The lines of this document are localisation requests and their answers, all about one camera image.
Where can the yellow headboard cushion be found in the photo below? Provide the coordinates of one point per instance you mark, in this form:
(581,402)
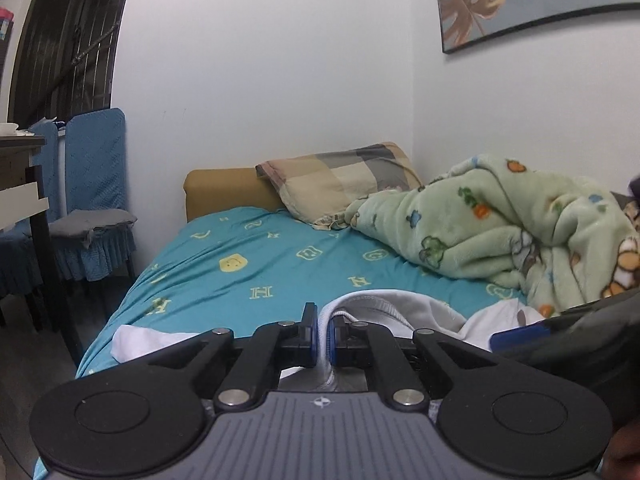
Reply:
(225,191)

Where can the checked beige grey pillow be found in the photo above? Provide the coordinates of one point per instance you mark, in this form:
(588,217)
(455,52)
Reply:
(340,180)

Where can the bed with teal printed sheet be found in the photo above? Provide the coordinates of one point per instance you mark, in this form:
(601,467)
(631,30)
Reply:
(250,280)

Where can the dark cloth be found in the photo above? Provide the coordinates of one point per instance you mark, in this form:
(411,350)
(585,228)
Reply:
(627,195)

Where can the wooden table with black legs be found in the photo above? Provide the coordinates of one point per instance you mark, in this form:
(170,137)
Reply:
(20,160)

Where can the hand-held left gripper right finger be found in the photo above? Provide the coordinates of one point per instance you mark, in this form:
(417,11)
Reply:
(332,346)

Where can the white hooded sweatshirt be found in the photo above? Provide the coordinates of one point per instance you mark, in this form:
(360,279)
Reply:
(435,316)

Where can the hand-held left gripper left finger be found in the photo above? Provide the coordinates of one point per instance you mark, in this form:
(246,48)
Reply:
(312,336)

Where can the white bowl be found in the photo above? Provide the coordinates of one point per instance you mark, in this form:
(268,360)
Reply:
(7,127)

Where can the dark window with metal grille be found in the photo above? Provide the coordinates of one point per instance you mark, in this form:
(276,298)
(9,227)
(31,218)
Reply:
(65,40)

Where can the grey seat cloth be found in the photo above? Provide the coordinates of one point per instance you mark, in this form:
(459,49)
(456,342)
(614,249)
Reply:
(90,222)

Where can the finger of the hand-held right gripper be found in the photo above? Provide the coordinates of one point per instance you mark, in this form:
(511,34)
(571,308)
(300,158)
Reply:
(517,336)

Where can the green printed fleece blanket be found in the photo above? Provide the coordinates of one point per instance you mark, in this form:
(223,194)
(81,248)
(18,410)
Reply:
(480,225)

